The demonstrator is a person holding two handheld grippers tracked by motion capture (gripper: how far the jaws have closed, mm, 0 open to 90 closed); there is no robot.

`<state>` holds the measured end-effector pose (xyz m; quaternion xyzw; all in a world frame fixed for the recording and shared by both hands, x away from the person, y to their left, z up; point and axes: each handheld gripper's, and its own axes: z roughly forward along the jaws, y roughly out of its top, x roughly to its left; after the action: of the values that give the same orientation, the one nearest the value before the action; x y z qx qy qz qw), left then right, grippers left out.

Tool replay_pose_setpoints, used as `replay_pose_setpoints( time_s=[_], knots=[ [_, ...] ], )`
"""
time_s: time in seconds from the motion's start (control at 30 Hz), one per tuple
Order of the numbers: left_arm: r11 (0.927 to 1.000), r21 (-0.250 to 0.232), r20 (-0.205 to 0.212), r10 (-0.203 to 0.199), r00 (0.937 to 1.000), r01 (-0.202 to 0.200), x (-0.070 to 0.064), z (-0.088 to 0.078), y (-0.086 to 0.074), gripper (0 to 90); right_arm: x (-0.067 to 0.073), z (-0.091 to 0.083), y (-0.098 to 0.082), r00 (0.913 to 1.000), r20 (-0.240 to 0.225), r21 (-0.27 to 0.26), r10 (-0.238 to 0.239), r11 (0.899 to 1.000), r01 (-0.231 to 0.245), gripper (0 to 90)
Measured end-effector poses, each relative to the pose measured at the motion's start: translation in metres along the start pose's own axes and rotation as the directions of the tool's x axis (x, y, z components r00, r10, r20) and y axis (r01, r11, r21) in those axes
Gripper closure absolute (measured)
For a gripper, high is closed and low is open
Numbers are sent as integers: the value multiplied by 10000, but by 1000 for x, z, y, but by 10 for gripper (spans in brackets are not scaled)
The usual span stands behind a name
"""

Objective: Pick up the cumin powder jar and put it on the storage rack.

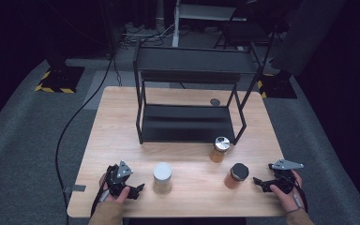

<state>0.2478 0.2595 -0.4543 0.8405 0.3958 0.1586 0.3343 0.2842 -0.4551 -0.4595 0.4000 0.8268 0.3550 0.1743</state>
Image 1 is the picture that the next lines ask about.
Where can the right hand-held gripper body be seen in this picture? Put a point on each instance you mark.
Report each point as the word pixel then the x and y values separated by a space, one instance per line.
pixel 283 178

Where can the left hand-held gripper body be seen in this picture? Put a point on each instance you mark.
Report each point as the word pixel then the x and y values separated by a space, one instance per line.
pixel 118 178

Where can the black lid spice jar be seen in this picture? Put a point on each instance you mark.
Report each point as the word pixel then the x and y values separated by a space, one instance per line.
pixel 237 175

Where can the white lid spice jar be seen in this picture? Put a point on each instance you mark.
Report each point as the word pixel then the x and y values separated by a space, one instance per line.
pixel 162 176

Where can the silver lid spice jar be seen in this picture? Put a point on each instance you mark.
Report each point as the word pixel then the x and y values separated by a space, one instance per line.
pixel 220 148

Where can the black two-tier metal rack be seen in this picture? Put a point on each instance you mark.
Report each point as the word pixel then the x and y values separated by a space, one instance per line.
pixel 186 123

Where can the person's left hand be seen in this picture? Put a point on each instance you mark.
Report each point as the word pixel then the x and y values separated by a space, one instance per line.
pixel 118 197

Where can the person's right hand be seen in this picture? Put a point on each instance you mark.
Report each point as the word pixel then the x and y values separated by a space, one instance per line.
pixel 286 198

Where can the grey tape strip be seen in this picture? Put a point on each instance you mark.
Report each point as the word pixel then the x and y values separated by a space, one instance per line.
pixel 75 188

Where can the black stand base hazard tape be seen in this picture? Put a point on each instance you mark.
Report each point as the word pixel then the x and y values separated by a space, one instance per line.
pixel 61 79
pixel 278 87

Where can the grey round table grommet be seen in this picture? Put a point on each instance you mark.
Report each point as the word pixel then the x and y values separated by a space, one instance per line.
pixel 215 102

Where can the black stand pole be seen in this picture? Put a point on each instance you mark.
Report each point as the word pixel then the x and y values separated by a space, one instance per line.
pixel 267 56

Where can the white metal frame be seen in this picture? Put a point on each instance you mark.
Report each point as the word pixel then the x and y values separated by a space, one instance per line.
pixel 200 12

